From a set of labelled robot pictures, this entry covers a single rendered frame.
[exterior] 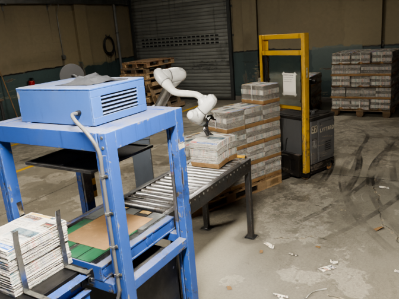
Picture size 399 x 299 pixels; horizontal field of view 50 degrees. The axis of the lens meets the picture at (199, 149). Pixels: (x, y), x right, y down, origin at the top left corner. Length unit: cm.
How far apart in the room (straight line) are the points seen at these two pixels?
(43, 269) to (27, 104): 94
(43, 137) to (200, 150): 172
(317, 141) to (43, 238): 423
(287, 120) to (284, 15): 581
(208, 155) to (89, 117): 168
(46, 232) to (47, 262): 16
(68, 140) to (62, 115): 22
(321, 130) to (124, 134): 400
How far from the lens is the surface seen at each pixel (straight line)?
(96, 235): 285
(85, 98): 234
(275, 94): 536
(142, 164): 442
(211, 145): 374
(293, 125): 589
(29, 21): 1149
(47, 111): 258
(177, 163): 268
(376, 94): 931
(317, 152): 594
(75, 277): 249
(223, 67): 1215
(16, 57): 1117
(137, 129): 232
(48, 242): 245
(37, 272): 245
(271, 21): 1155
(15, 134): 267
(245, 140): 509
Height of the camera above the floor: 200
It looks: 16 degrees down
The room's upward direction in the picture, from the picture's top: 5 degrees counter-clockwise
